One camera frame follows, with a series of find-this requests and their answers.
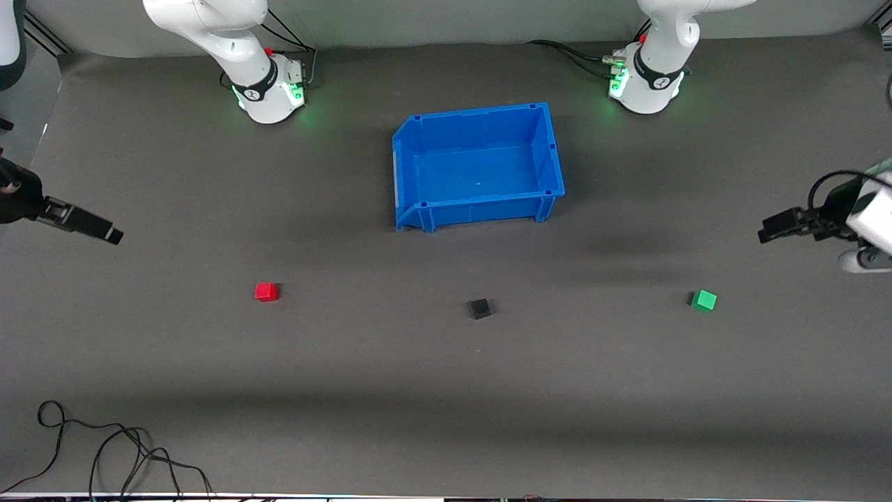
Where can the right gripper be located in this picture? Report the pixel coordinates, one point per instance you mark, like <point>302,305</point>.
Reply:
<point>19,202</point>

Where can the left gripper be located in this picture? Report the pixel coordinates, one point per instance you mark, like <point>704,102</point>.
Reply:
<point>831,210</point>

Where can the green cube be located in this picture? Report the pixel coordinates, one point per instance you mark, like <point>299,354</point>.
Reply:
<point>704,300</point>

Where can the red cube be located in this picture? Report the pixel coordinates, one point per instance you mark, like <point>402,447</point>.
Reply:
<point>266,292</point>

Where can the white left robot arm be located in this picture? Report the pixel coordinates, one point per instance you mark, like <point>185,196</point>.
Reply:
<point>651,84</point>

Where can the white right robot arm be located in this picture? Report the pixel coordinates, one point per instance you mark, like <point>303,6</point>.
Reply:
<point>265,90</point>

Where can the black cube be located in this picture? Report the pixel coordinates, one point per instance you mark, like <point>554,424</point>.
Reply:
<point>479,308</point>

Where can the small black edge clamp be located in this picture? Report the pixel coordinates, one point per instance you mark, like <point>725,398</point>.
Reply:
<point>5,125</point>

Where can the blue plastic storage bin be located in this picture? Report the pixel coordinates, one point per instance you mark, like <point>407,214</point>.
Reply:
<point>481,174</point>

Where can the dark grey table mat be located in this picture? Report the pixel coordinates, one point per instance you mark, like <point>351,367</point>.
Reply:
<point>446,418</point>

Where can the aluminium frame rail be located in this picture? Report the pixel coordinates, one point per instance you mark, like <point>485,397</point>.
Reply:
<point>49,38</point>

